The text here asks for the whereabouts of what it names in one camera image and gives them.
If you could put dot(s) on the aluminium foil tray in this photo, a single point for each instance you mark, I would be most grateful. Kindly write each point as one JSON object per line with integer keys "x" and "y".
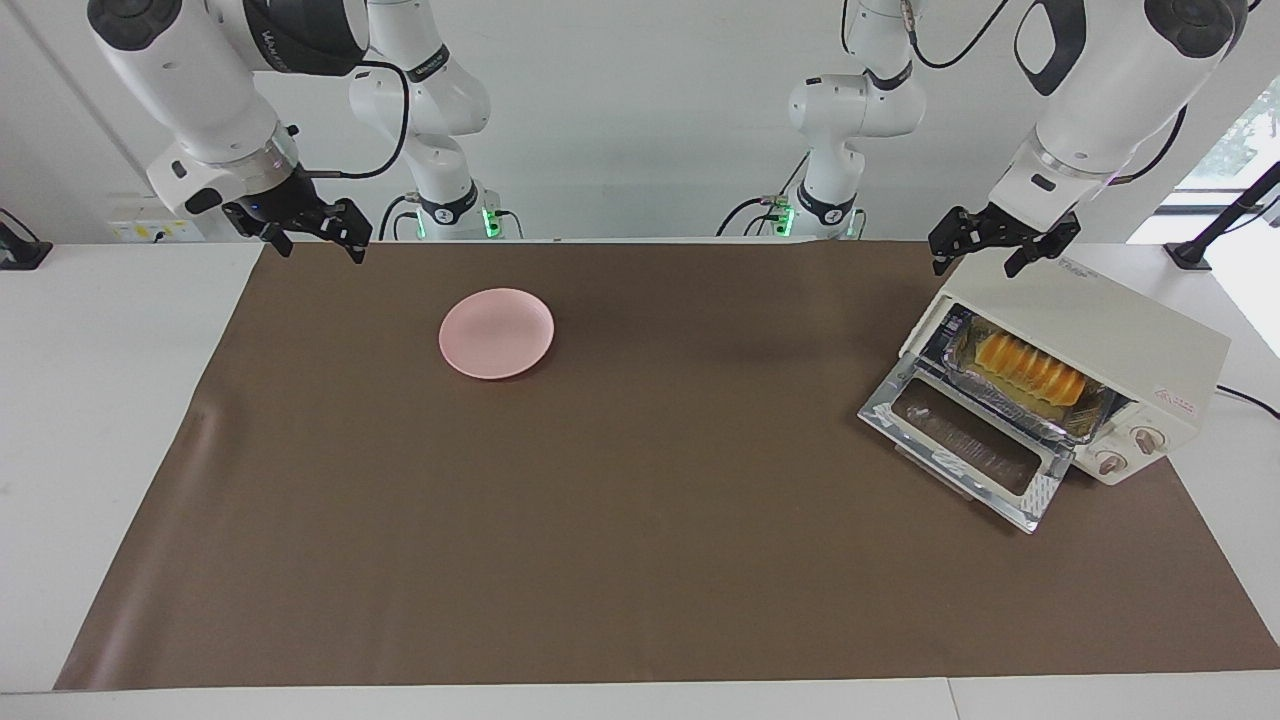
{"x": 1000, "y": 398}

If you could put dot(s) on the golden ridged bread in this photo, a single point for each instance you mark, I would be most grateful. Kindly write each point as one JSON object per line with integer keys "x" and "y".
{"x": 1030, "y": 368}

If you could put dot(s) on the pink round plate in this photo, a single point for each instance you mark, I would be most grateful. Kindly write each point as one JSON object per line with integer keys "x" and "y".
{"x": 497, "y": 334}

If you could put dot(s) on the black table clamp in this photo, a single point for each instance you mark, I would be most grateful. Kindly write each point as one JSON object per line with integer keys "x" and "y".
{"x": 18, "y": 250}

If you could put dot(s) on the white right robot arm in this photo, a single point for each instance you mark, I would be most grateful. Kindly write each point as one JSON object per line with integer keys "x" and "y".
{"x": 190, "y": 70}

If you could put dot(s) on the white wall socket box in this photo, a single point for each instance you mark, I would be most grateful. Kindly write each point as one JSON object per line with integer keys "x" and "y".
{"x": 150, "y": 232}

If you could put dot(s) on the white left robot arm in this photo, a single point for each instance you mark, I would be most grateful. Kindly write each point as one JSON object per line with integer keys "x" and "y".
{"x": 1110, "y": 90}

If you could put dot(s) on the white toaster oven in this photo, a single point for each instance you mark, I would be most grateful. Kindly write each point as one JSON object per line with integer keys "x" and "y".
{"x": 1120, "y": 320}

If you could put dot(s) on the glass oven door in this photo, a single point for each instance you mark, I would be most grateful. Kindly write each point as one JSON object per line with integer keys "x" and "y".
{"x": 890, "y": 412}

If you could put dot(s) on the beige oven knob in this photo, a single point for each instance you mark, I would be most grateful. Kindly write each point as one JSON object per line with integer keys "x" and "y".
{"x": 1110, "y": 462}
{"x": 1147, "y": 438}

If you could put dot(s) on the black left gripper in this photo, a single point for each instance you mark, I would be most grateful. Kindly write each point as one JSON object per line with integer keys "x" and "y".
{"x": 1000, "y": 228}

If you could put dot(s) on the brown table mat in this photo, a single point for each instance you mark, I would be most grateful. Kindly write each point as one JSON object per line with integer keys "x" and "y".
{"x": 600, "y": 500}

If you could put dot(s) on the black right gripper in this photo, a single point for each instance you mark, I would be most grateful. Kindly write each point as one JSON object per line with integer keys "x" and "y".
{"x": 285, "y": 205}

